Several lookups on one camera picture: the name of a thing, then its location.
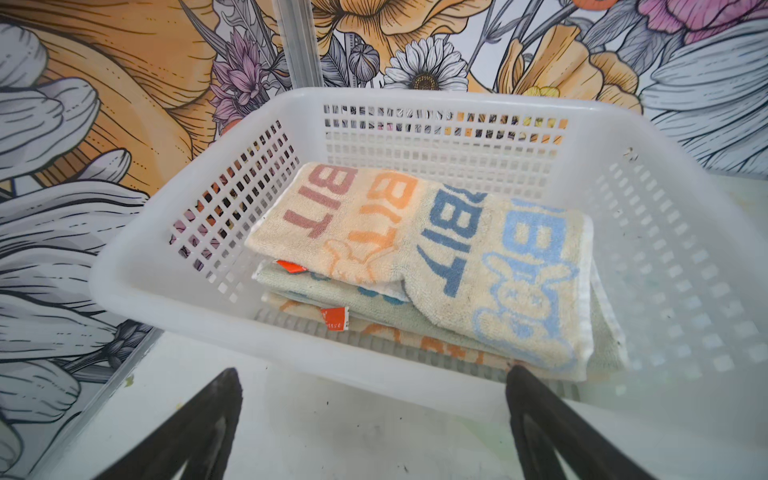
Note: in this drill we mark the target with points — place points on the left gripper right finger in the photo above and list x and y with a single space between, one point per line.
548 434

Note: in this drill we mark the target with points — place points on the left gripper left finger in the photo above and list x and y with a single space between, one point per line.
194 443

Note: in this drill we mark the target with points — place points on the pink and cream towel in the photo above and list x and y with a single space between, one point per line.
509 274

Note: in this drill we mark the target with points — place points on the orange patterned towel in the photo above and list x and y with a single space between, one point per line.
400 337

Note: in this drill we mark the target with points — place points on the blue and cream towel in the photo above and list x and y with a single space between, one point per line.
609 356

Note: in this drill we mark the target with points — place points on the left aluminium corner post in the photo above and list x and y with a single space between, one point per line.
297 31

